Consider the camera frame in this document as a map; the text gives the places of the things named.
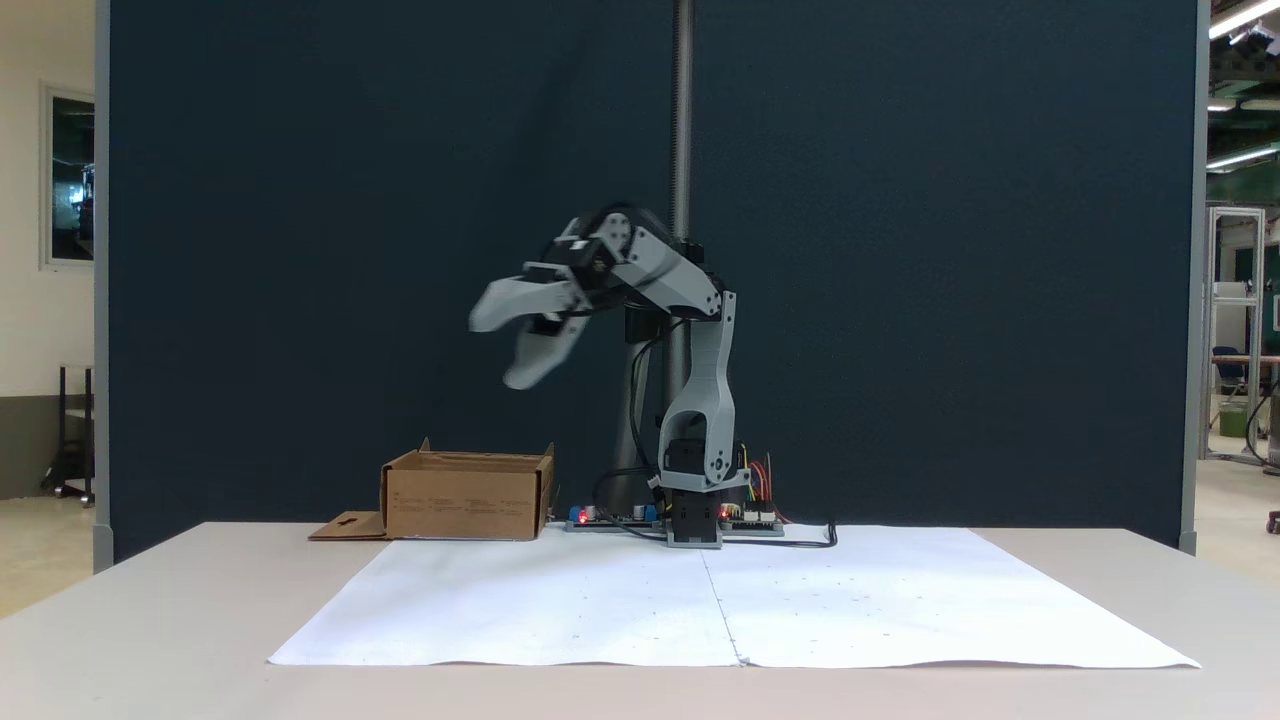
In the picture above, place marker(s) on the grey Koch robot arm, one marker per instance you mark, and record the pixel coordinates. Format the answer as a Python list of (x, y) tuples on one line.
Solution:
[(710, 380)]

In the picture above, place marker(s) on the ceiling light strip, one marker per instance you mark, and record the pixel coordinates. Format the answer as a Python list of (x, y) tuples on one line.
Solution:
[(1240, 18)]

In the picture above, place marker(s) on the black tripod with metal pole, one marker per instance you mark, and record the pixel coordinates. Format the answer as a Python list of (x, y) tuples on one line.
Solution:
[(682, 120)]

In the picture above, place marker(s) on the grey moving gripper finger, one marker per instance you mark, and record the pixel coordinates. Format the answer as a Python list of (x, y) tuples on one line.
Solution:
[(545, 355)]

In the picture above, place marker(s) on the blue circuit board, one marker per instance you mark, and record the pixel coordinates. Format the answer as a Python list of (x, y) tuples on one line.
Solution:
[(585, 520)]

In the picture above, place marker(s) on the white paper sheet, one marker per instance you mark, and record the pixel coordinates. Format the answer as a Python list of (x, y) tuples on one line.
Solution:
[(900, 600), (470, 600)]

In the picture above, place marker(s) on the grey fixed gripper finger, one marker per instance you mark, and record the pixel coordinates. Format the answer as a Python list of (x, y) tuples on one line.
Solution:
[(520, 300)]

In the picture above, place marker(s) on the dark blue partition panel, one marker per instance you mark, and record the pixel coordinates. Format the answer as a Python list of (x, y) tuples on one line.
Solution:
[(300, 250)]

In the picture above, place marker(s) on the brown cardboard box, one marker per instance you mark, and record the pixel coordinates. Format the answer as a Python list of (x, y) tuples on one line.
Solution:
[(460, 505)]

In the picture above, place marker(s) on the green bin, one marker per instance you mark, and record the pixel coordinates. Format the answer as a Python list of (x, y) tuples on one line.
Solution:
[(1233, 420)]

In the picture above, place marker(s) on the aluminium profile frame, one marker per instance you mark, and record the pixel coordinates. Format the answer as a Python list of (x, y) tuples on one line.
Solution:
[(1212, 330)]

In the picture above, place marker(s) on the black wheeled cart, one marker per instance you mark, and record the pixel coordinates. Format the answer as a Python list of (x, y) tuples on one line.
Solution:
[(78, 440)]

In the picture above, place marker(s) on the framed wall window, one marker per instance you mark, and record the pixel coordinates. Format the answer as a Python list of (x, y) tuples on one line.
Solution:
[(70, 180)]

